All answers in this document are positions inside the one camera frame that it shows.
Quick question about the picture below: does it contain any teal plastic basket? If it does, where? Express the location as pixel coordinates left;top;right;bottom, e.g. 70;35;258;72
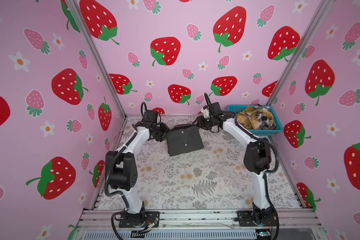
228;104;283;137

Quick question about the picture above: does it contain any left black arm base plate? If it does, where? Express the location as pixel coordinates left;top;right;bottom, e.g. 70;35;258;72
119;211;160;228

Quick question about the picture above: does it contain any yellow plaid shirt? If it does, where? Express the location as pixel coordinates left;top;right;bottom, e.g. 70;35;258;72
237;105;277;130

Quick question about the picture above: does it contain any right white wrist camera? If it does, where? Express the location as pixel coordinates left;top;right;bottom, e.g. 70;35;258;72
201;106;211;119

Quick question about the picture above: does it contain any right black corrugated cable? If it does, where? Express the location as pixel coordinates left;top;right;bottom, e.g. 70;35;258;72
203;92;280;217

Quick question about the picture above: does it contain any aluminium frame rail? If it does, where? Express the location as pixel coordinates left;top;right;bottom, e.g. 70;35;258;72
73;209;329;240

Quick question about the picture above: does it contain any black corrugated cable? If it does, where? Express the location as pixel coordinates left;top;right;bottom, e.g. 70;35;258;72
203;92;280;217
104;131;139;198

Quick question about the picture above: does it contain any left black corrugated cable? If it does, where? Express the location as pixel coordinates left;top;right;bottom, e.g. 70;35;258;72
104;131;139;198

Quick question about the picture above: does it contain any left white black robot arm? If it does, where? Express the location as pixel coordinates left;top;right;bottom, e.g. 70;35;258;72
104;110;169;218

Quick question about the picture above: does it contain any dark grey pinstripe shirt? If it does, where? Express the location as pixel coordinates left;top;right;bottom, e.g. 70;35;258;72
166;124;204;157

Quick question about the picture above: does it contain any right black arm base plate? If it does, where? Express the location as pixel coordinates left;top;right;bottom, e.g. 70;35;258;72
236;211;278;228

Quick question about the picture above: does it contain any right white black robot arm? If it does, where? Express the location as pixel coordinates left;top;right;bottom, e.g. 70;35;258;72
194;102;278;225

